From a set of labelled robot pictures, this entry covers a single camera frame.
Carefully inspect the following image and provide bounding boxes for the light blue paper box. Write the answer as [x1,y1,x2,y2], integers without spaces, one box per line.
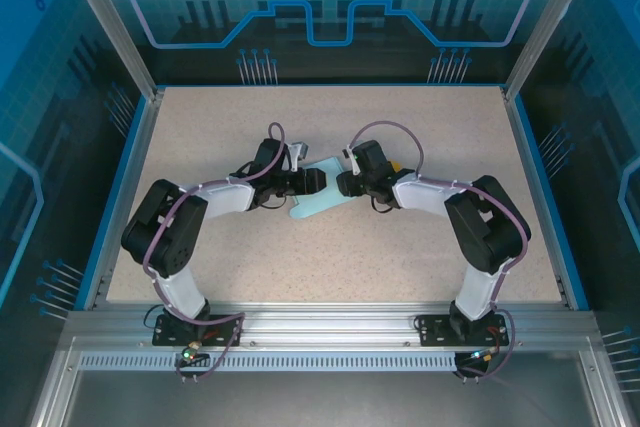
[288,156,351,222]

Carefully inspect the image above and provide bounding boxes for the small connector with green light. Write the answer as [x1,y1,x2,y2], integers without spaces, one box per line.
[467,345,501,364]
[175,344,209,366]

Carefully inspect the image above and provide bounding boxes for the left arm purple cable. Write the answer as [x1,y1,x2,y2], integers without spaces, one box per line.
[142,121,287,384]

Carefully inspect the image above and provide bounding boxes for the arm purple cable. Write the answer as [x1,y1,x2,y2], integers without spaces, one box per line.
[142,121,287,384]
[347,120,532,384]

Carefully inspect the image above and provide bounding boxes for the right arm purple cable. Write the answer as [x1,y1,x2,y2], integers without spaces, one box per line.
[347,120,532,384]

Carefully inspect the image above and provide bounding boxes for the aluminium side rail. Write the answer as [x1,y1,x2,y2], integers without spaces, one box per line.
[82,89,166,311]
[501,86,571,309]

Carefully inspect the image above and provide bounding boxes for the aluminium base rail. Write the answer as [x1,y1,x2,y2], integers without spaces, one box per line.
[64,300,601,351]

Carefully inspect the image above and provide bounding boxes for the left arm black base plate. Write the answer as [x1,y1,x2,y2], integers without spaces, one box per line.
[152,313,245,348]

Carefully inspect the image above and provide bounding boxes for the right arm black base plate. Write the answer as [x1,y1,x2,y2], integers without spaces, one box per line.
[414,313,512,348]

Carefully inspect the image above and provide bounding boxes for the slotted grey cable duct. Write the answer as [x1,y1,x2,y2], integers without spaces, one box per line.
[78,352,459,373]

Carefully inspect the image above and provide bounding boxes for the aluminium frame post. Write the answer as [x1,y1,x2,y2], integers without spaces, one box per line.
[502,0,601,103]
[53,0,167,103]

